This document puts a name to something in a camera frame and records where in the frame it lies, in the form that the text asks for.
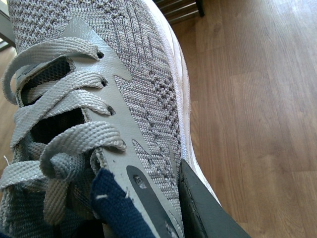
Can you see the grey knit sneaker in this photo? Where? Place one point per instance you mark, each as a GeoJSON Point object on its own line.
{"type": "Point", "coordinates": [102, 124]}

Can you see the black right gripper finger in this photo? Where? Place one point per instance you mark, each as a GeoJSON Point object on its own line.
{"type": "Point", "coordinates": [202, 215]}

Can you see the black metal shoe rack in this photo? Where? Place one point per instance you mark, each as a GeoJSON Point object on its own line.
{"type": "Point", "coordinates": [179, 10]}

